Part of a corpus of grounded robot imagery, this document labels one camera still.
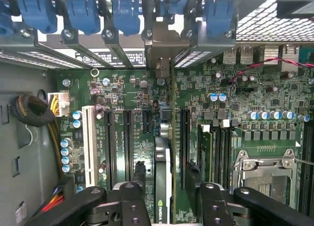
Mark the black RAM slot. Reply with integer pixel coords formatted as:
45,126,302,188
212,124,220,187
220,119,226,187
226,124,233,187
300,122,309,217
308,122,314,218

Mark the silver CPU socket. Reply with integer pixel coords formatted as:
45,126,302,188
232,149,299,209

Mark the long black expansion slot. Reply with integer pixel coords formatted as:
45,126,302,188
104,108,117,190
181,108,191,191
122,109,134,180

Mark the white expansion slot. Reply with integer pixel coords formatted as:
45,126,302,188
81,105,99,187

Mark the short black expansion slot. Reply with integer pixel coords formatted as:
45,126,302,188
143,110,153,135

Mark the thin metal locking lever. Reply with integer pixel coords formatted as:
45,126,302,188
293,158,314,166

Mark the green motherboard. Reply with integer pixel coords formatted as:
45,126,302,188
56,46,314,226

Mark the white power connector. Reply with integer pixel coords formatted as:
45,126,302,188
47,91,71,118

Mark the blue slot retention clip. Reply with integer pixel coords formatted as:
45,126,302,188
203,0,235,31
65,0,101,35
159,0,188,15
0,4,12,35
18,0,58,34
111,0,142,37

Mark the multicolour power wire bundle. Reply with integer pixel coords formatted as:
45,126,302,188
40,185,65,213

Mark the black sleeved power cable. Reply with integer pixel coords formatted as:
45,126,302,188
11,93,62,181

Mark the red black twisted wire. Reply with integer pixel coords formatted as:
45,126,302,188
230,57,314,89

